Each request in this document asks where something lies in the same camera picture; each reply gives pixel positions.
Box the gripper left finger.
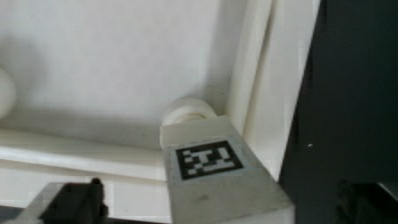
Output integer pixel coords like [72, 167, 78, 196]
[14, 178, 108, 224]

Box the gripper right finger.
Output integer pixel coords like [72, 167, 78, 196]
[333, 181, 398, 224]

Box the white table leg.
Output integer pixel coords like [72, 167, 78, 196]
[159, 98, 294, 224]

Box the white square tabletop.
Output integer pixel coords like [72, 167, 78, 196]
[0, 0, 319, 222]

